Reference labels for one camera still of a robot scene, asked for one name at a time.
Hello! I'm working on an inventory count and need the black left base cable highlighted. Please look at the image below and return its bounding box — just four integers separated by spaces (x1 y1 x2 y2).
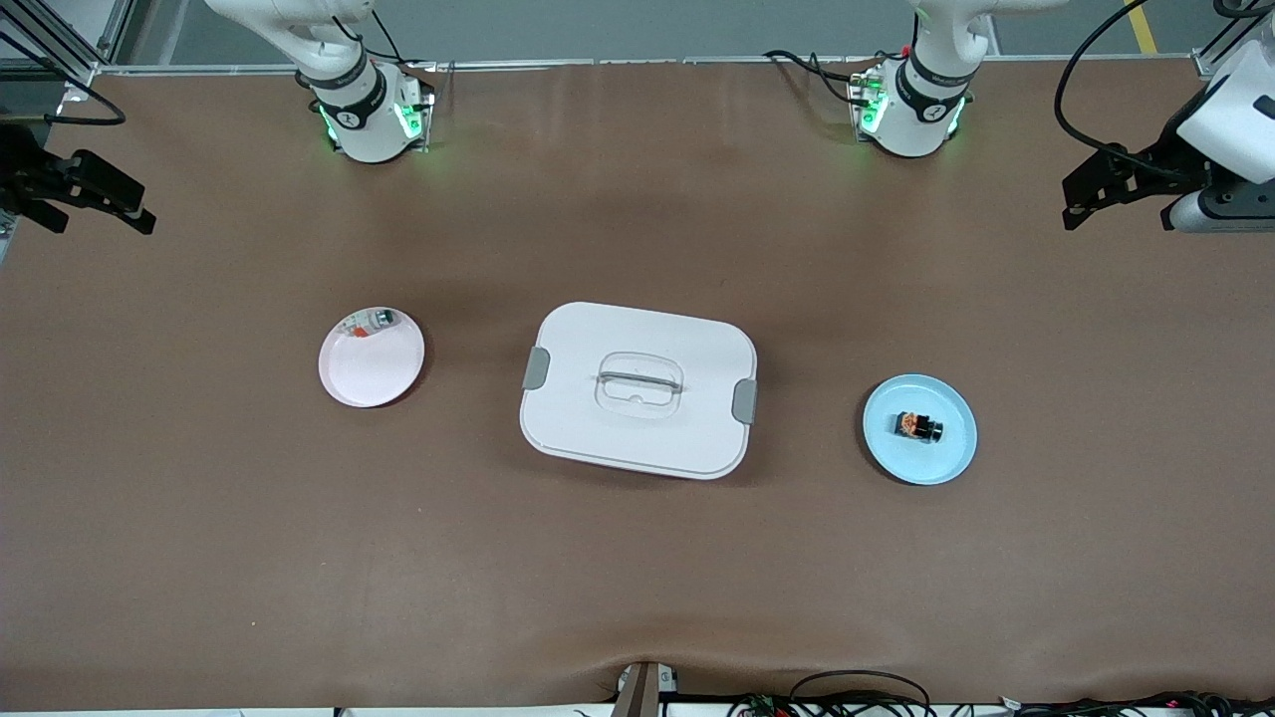
762 50 868 106

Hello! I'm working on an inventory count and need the long black left arm cable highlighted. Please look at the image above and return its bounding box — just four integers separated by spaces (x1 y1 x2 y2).
1054 0 1191 183

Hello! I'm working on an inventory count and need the pink round plate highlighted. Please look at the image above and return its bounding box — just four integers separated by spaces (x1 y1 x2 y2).
318 306 426 409

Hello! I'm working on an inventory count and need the silver table edge rail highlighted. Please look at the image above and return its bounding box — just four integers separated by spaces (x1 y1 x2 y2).
95 55 1201 79

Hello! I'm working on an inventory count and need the grey metal bracket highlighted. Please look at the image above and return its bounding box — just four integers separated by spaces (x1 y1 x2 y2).
610 660 680 717

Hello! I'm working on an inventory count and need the black looped cable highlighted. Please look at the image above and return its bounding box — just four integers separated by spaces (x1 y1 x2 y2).
790 670 932 717

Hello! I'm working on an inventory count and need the white push-button switch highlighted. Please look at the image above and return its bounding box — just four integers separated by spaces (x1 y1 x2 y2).
339 309 399 340

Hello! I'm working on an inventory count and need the aluminium frame profile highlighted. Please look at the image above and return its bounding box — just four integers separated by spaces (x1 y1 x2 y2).
1192 20 1246 79
0 0 135 101

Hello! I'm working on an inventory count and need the blue round plate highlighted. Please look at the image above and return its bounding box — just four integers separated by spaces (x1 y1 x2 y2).
862 373 979 487

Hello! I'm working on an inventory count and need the white lidded storage box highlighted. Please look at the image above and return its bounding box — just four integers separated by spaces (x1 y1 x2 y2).
518 301 759 482

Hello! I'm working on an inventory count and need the black base cable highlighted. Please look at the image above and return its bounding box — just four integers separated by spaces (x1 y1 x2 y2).
334 10 409 66
762 50 868 106

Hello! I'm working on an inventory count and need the black right base cable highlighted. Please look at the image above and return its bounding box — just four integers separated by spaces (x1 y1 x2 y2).
334 10 409 66

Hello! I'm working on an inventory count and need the tangled black cable bundle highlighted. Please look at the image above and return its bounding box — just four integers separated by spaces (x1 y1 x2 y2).
727 690 1275 717

